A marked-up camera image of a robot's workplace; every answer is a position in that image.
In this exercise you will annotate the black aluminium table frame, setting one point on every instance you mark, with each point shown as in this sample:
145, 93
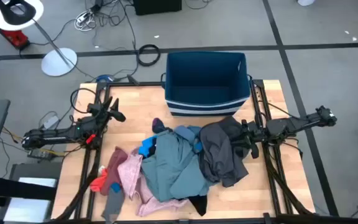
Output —
120, 84

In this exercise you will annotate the black garment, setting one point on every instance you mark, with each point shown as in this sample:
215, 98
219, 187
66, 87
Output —
199, 203

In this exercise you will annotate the dark sock purple toe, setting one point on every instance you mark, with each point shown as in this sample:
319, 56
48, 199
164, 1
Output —
158, 126

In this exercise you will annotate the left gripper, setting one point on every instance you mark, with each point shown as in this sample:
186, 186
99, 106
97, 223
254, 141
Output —
96, 111

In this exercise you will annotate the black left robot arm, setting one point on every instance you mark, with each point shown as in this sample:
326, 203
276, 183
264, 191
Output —
51, 137

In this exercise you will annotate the white floor lamp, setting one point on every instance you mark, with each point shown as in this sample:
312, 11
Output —
59, 62

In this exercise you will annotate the teal garment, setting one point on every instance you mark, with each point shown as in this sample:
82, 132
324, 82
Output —
172, 168

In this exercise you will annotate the grey sock blue heel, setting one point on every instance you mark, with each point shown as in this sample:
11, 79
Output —
114, 203

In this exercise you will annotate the white rounded object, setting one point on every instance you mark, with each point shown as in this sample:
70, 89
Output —
305, 2

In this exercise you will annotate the maroon garment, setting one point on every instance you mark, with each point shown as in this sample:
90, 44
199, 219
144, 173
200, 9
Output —
115, 168

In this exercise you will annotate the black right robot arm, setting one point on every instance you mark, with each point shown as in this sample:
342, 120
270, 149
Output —
291, 124

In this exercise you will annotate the slate blue garment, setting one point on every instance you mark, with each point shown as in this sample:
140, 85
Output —
185, 133

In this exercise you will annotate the black box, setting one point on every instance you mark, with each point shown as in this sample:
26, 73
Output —
157, 6

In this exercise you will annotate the black side table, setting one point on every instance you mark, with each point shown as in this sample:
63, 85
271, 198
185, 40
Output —
36, 171

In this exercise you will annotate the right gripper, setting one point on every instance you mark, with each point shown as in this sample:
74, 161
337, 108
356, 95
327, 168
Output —
254, 134

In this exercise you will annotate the dark grey garment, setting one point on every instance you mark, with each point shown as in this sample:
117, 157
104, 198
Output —
219, 155

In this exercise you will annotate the grey power adapter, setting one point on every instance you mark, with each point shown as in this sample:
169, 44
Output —
51, 122

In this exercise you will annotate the orange-red beanie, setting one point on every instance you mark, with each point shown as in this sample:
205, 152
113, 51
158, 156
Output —
98, 183

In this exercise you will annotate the navy white striped fabric bin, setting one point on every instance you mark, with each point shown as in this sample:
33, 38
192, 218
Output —
204, 77

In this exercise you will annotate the pink garment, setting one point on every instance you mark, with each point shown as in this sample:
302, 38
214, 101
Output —
129, 171

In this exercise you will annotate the bright blue garment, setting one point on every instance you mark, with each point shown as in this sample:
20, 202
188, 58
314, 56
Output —
145, 147

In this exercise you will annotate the red toolbox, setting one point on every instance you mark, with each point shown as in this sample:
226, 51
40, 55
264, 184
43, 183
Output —
19, 39

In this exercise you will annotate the black power supply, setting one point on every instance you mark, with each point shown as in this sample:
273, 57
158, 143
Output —
39, 154

